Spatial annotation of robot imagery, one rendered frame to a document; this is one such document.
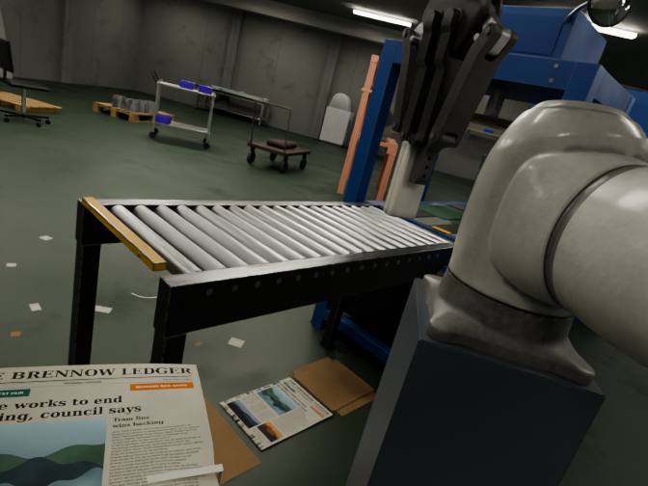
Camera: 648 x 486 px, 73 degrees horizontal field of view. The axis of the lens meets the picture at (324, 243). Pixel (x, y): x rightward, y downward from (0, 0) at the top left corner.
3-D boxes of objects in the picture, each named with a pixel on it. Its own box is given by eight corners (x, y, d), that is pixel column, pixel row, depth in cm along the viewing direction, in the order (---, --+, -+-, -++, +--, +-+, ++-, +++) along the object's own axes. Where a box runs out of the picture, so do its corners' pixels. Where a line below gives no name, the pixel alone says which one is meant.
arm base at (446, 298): (535, 305, 67) (550, 272, 66) (595, 389, 46) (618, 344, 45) (419, 271, 69) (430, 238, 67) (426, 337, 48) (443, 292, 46)
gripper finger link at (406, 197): (432, 147, 41) (437, 148, 41) (411, 217, 43) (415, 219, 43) (407, 141, 40) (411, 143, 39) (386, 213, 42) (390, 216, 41)
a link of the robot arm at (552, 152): (518, 266, 64) (580, 114, 57) (628, 335, 48) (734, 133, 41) (422, 252, 59) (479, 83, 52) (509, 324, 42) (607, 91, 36)
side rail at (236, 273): (164, 339, 90) (172, 287, 87) (152, 326, 94) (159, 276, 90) (463, 270, 187) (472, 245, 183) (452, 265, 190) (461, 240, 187)
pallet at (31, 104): (64, 114, 706) (64, 107, 703) (26, 113, 635) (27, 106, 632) (4, 97, 714) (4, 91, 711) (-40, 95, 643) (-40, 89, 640)
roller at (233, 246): (277, 262, 112) (275, 280, 113) (186, 202, 141) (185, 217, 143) (261, 266, 108) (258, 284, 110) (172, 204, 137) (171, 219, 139)
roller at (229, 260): (249, 263, 105) (258, 274, 108) (159, 200, 134) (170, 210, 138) (234, 279, 104) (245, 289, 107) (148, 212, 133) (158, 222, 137)
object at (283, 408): (261, 451, 157) (262, 449, 156) (219, 403, 174) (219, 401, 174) (332, 416, 183) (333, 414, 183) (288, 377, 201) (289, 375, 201)
